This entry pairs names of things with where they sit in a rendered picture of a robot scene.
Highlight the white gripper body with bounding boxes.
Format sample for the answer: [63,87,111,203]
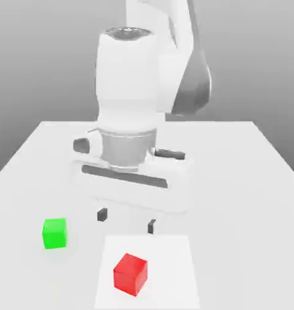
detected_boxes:
[70,154,194,215]

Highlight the small green cube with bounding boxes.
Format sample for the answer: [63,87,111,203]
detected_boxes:
[42,217,68,250]

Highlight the small red cube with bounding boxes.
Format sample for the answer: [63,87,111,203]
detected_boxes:
[113,252,148,297]

